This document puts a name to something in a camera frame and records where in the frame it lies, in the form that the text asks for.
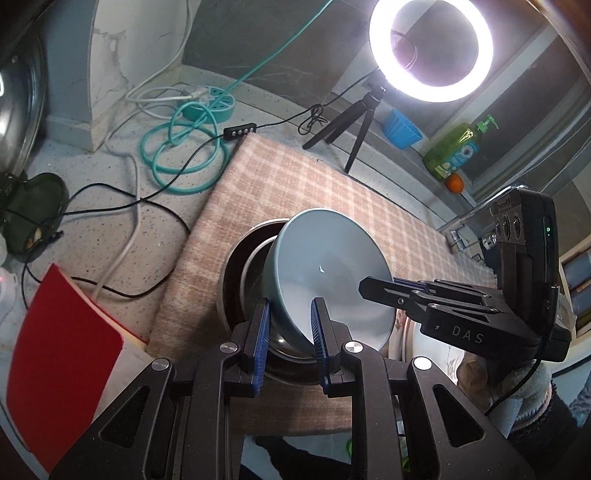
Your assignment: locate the teal cable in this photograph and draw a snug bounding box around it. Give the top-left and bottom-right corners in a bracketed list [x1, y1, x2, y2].
[141, 0, 335, 195]

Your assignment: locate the large steel bowl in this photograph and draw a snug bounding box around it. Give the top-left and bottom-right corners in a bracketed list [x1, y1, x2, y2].
[216, 219, 393, 385]

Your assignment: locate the green dish soap bottle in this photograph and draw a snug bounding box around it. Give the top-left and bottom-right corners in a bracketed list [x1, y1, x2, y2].
[422, 114, 499, 182]

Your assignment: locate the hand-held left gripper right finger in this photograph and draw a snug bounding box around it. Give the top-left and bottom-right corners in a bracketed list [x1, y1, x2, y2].
[310, 298, 539, 480]

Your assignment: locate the red notebook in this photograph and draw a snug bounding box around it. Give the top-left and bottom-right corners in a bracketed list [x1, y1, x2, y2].
[6, 263, 151, 474]

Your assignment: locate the chrome faucet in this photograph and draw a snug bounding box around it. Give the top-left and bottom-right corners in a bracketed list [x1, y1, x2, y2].
[438, 182, 529, 254]

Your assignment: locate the plaid cloth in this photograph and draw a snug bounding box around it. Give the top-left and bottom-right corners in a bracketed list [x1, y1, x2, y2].
[150, 136, 499, 437]

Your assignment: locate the teal round power strip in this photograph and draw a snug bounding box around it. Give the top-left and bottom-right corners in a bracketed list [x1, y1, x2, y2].
[178, 85, 237, 123]

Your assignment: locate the light blue bowl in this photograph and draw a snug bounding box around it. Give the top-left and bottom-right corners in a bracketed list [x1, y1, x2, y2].
[263, 209, 395, 356]

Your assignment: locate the white cable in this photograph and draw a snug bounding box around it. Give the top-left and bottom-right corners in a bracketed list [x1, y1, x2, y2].
[90, 104, 185, 301]
[126, 0, 204, 109]

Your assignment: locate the black mini tripod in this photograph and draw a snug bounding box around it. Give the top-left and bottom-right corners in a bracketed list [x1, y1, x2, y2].
[302, 69, 389, 175]

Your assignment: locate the steel pot lid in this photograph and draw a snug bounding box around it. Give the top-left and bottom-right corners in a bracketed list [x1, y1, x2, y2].
[0, 28, 49, 178]

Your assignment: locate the person's right hand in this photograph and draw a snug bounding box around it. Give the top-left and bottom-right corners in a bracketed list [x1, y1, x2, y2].
[455, 355, 555, 439]

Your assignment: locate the blue plastic basket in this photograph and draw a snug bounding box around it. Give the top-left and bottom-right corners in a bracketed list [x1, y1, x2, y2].
[383, 108, 424, 151]

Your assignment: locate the black ring light cable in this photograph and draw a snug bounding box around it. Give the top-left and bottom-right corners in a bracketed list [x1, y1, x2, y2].
[139, 69, 384, 204]

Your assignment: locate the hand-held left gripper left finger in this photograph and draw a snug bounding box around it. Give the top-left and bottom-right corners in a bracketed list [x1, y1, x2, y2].
[48, 299, 272, 480]

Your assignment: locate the white floral plate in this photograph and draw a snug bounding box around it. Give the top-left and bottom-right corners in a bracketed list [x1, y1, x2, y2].
[392, 314, 467, 384]

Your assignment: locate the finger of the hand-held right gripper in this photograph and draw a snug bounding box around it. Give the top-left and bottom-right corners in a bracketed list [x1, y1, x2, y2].
[359, 276, 499, 320]
[392, 278, 500, 305]

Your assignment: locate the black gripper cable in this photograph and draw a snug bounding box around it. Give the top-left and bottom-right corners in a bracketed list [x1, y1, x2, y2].
[485, 342, 555, 416]

